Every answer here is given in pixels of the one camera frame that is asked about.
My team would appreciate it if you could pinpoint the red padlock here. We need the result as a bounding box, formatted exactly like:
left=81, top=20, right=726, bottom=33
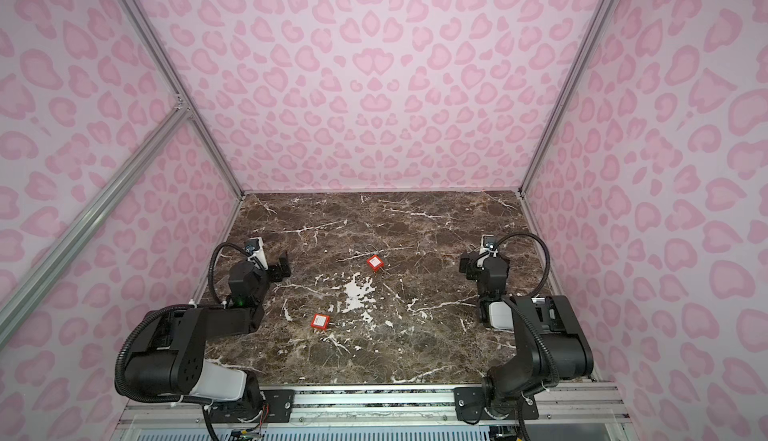
left=311, top=313, right=330, bottom=331
left=367, top=255, right=384, bottom=272

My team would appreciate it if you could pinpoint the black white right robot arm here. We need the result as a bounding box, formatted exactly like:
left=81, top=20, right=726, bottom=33
left=459, top=251, right=594, bottom=419

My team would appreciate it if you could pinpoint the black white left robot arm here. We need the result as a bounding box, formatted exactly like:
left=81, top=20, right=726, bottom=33
left=114, top=255, right=291, bottom=417

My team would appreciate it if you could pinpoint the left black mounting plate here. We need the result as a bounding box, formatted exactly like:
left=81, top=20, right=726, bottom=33
left=210, top=389, right=295, bottom=424

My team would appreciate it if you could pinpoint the black mounting plate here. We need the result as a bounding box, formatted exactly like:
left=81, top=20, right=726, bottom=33
left=452, top=386, right=539, bottom=425
left=210, top=389, right=295, bottom=424

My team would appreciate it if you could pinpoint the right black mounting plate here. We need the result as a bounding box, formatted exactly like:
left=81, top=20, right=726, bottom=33
left=452, top=386, right=539, bottom=425

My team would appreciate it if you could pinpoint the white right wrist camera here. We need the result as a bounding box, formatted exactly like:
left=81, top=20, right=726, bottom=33
left=479, top=234, right=498, bottom=256

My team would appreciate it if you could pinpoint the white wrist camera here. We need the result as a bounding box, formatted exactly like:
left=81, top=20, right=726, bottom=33
left=479, top=234, right=498, bottom=256
left=244, top=237, right=268, bottom=270

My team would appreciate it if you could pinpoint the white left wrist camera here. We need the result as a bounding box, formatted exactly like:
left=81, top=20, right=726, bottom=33
left=244, top=237, right=268, bottom=270

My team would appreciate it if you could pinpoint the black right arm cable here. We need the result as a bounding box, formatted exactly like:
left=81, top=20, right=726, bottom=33
left=495, top=232, right=552, bottom=298

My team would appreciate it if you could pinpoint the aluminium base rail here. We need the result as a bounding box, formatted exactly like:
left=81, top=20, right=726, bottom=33
left=113, top=381, right=639, bottom=440

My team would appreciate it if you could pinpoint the diagonal aluminium frame bar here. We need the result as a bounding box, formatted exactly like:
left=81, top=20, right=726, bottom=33
left=1, top=102, right=189, bottom=346

